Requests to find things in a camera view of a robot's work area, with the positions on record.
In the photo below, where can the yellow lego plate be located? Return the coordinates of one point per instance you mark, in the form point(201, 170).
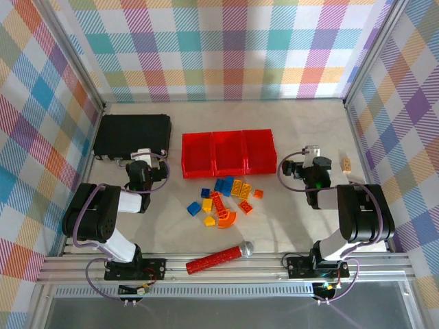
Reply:
point(236, 188)
point(245, 191)

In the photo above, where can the small blue lego brick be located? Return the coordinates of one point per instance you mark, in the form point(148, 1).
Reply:
point(205, 192)

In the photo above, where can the yellow lego brick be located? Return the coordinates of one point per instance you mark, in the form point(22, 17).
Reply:
point(207, 204)

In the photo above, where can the orange lego ladder piece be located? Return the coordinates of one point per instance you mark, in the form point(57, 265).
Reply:
point(219, 205)

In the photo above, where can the yellow lego slope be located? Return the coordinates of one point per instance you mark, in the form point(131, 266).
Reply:
point(209, 221)

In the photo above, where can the orange lego arc piece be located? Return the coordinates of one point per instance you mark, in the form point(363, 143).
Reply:
point(229, 222)

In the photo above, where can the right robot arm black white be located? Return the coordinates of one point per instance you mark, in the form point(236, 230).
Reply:
point(363, 212)

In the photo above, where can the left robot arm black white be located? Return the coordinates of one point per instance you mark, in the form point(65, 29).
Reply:
point(92, 212)

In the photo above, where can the small wooden block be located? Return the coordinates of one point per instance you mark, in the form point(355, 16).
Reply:
point(346, 165)

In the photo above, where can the black carrying case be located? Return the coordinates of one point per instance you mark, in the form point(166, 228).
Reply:
point(133, 133)

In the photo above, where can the red glitter toy microphone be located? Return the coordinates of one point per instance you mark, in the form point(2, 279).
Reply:
point(216, 258)

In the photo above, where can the small wiring connector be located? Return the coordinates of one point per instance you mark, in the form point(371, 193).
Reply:
point(327, 287)
point(144, 290)

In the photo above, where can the grey metal panel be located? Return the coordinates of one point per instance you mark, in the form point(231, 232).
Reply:
point(223, 312)

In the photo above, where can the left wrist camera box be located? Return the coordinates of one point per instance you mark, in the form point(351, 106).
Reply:
point(144, 155)

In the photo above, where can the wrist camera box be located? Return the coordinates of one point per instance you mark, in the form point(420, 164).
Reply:
point(144, 155)
point(311, 151)

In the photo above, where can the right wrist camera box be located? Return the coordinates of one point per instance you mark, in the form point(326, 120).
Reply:
point(311, 151)

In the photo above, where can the aluminium side rail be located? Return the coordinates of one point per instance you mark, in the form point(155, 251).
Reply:
point(356, 137)
point(87, 164)

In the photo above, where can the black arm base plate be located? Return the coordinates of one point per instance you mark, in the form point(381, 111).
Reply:
point(154, 267)
point(298, 267)

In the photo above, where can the aluminium corner post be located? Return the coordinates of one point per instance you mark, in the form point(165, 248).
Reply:
point(374, 51)
point(93, 85)

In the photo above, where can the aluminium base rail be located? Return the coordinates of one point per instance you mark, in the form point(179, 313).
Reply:
point(254, 270)

